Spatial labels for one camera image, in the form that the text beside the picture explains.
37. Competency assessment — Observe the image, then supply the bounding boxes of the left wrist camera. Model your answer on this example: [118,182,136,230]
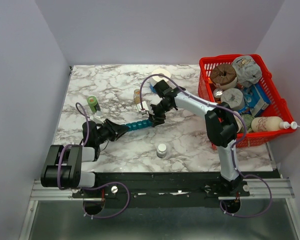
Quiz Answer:
[89,111,104,124]

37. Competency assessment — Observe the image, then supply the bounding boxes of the amber glass pill jar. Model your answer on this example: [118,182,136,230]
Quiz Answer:
[133,89,141,105]

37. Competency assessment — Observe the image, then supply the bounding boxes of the white toilet paper roll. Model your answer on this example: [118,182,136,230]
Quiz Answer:
[150,68,171,87]

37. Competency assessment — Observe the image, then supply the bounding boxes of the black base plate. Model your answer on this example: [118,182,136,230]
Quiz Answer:
[41,171,283,209]

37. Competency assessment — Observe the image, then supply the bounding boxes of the red plastic basket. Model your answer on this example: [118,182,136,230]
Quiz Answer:
[197,53,296,151]

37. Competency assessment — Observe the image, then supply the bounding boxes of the green pill bottle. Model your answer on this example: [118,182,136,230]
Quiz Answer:
[87,95,101,115]

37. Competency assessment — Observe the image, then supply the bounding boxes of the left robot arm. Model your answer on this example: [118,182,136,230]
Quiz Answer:
[40,119,130,198]

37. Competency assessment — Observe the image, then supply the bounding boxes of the grey paper roll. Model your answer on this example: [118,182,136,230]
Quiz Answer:
[220,88,245,112]

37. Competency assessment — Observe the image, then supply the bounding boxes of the blue tape roll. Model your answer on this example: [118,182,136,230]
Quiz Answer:
[149,84,157,94]

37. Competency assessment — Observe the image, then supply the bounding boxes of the brown paper roll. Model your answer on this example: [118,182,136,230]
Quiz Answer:
[210,63,238,91]

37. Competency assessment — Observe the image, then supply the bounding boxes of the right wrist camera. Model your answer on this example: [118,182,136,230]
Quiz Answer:
[136,101,149,115]

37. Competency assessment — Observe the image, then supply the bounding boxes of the cream squeeze bottle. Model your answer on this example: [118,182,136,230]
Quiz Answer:
[251,116,300,133]

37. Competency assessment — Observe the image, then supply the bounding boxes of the grey crumpled printed bag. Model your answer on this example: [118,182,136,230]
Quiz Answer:
[232,55,262,88]

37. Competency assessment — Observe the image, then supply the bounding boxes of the silver can top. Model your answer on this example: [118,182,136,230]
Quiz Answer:
[213,88,224,100]

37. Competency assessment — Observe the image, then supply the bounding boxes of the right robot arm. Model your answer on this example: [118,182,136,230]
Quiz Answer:
[148,80,243,196]

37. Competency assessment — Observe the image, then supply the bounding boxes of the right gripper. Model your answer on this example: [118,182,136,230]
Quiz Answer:
[146,101,172,128]

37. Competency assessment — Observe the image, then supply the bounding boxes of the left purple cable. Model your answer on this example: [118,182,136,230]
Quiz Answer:
[57,101,131,220]

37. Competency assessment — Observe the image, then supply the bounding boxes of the teal weekly pill organizer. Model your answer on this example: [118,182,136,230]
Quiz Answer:
[125,119,152,132]

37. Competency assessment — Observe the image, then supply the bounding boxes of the green round object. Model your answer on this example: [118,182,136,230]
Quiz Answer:
[241,114,255,133]

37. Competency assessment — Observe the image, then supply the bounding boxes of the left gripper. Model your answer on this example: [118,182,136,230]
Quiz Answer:
[95,118,130,145]

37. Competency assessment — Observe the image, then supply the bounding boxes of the aluminium rail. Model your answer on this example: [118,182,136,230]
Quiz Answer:
[30,178,295,202]

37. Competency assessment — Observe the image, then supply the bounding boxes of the purple cable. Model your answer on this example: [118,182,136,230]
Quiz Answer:
[57,101,131,220]
[139,73,273,218]

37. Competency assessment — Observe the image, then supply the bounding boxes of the white pill bottle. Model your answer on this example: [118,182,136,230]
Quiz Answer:
[156,143,168,158]

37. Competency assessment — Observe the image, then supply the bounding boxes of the blue cardboard box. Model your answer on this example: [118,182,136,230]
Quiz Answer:
[241,83,272,117]

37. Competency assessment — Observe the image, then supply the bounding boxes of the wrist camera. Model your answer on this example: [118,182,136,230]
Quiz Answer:
[136,101,149,115]
[89,111,104,124]

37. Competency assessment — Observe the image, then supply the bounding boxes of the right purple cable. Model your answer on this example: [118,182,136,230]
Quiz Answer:
[139,73,273,218]

